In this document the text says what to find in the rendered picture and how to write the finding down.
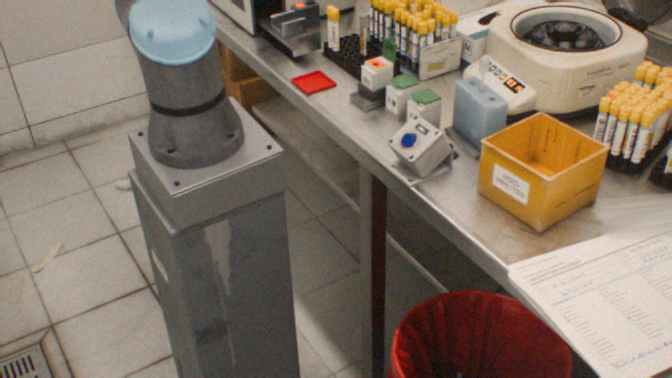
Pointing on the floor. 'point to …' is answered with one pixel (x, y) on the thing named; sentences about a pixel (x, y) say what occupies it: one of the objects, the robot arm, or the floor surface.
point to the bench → (467, 252)
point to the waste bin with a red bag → (477, 340)
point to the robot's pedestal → (224, 288)
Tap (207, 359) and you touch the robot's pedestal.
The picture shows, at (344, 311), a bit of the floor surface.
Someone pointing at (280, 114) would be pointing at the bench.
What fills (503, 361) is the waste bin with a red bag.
